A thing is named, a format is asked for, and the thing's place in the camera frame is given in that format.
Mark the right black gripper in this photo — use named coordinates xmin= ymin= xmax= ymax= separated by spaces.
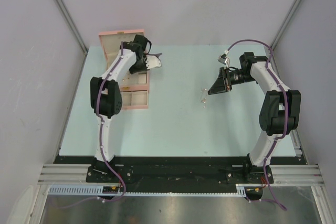
xmin=208 ymin=67 xmax=256 ymax=95

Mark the thin gold chain necklace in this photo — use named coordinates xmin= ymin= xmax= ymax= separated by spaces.
xmin=198 ymin=86 xmax=209 ymax=103

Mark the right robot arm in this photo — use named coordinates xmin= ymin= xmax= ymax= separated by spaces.
xmin=207 ymin=52 xmax=301 ymax=183

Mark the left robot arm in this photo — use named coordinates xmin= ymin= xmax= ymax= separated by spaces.
xmin=90 ymin=35 xmax=151 ymax=162

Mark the pink jewelry box drawer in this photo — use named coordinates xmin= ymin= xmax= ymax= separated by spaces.
xmin=121 ymin=90 xmax=149 ymax=110

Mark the pink jewelry box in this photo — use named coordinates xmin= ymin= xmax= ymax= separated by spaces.
xmin=98 ymin=29 xmax=150 ymax=92

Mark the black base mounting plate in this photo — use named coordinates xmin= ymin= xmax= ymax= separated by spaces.
xmin=54 ymin=155 xmax=275 ymax=193

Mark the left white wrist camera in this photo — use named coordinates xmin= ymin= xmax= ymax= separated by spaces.
xmin=145 ymin=53 xmax=162 ymax=70

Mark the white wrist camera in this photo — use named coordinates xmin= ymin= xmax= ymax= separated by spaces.
xmin=145 ymin=53 xmax=162 ymax=70
xmin=218 ymin=53 xmax=230 ymax=68

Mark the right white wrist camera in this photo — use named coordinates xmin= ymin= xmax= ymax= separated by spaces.
xmin=218 ymin=53 xmax=230 ymax=68

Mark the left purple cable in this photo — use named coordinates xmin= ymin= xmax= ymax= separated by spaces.
xmin=56 ymin=40 xmax=162 ymax=209

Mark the purple cable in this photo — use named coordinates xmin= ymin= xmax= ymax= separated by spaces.
xmin=225 ymin=39 xmax=289 ymax=211
xmin=56 ymin=40 xmax=162 ymax=209

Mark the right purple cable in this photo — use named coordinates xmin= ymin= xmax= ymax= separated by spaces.
xmin=225 ymin=39 xmax=289 ymax=211

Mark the white slotted cable duct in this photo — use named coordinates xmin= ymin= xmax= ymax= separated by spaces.
xmin=48 ymin=183 xmax=263 ymax=198

